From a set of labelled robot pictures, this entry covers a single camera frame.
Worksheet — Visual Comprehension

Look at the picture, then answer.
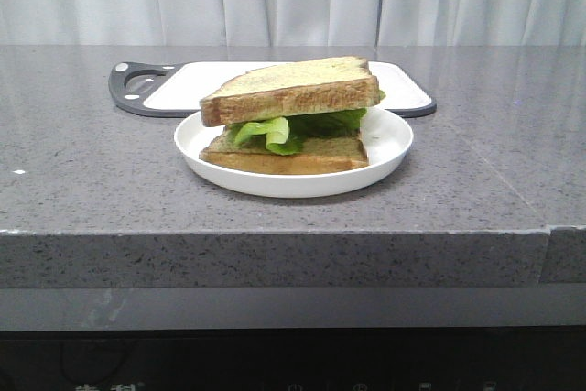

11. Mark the white cutting board grey rim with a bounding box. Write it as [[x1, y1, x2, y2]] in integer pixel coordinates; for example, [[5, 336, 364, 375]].
[[108, 61, 437, 118]]

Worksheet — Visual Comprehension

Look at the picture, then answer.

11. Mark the green lettuce leaf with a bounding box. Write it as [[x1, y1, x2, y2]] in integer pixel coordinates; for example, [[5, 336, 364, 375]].
[[223, 107, 369, 155]]

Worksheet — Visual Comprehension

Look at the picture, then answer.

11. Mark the toasted bread slice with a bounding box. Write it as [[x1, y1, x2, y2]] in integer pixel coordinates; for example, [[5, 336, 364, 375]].
[[199, 132, 369, 175], [200, 56, 381, 126]]

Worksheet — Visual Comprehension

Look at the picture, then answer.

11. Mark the white round plate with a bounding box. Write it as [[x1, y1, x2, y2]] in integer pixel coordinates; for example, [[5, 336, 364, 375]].
[[174, 107, 414, 199]]

